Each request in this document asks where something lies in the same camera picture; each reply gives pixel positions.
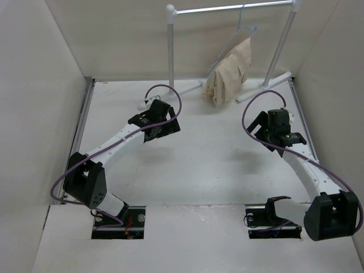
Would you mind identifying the beige trousers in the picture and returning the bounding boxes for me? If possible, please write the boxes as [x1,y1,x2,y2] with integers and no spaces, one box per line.
[203,38,251,106]

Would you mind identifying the light blue wire hanger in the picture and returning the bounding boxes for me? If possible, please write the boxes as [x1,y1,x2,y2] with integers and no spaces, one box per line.
[206,3,258,78]

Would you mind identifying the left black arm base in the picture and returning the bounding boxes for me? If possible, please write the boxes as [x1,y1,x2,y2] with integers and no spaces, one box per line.
[90,206,146,240]

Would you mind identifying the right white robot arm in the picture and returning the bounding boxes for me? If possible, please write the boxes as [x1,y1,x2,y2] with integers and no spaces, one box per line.
[244,108,363,241]

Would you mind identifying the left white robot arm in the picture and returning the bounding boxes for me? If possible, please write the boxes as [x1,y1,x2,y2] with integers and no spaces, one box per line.
[63,99,180,227]

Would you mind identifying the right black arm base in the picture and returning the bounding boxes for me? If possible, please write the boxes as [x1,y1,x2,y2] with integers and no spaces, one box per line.
[243,208,302,239]

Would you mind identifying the white clothes rack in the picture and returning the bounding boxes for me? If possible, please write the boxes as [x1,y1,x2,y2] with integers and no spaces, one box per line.
[138,0,302,111]

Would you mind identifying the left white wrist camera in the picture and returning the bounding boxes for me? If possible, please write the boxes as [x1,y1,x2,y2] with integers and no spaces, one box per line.
[144,95,161,106]

